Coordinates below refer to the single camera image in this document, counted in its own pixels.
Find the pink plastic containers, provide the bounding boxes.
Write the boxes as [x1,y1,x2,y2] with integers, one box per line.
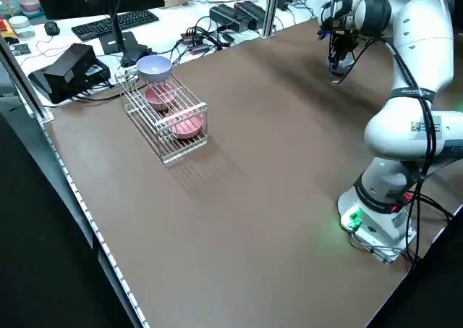
[19,0,41,14]

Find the pink bowl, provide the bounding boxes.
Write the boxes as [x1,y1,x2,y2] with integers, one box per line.
[143,86,178,112]
[169,112,204,140]

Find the aluminium camera post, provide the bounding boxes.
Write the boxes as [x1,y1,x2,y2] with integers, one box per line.
[260,0,283,38]

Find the lavender purple bowl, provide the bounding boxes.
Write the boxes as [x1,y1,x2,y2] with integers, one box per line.
[136,55,173,84]
[327,54,354,77]

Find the aluminium frame post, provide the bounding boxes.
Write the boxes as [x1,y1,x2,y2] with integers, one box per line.
[0,34,56,123]

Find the black computer keyboard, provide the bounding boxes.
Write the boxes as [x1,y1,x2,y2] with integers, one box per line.
[71,9,161,42]

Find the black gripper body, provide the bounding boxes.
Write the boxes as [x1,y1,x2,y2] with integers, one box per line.
[334,14,358,35]

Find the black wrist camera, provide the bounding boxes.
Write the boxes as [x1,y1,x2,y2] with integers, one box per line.
[317,0,336,42]

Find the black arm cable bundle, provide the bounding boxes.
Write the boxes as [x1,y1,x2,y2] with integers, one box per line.
[379,36,456,267]

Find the white wire dish rack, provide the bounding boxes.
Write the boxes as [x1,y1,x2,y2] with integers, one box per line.
[114,69,210,166]

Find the black power adapter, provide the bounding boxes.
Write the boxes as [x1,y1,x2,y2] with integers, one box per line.
[233,1,268,30]
[209,4,240,33]

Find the black box device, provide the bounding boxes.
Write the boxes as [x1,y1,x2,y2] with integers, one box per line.
[27,43,111,104]

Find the black monitor stand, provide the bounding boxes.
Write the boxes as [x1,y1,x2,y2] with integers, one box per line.
[100,0,150,68]

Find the white round jar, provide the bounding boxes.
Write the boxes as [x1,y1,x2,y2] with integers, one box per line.
[8,15,32,31]

